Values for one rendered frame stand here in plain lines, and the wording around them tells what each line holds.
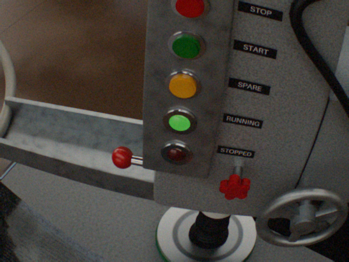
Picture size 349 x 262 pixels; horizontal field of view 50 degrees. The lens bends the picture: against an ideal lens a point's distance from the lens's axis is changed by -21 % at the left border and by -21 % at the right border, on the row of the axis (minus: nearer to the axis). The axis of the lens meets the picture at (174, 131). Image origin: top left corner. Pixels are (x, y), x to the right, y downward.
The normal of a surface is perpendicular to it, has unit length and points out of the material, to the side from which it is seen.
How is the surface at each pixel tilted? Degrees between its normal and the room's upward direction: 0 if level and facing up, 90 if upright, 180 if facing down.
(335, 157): 90
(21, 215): 45
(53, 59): 0
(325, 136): 90
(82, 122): 90
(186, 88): 90
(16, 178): 0
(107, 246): 0
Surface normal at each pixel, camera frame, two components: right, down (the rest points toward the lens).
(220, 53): -0.17, 0.71
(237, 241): 0.06, -0.69
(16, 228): -0.31, -0.05
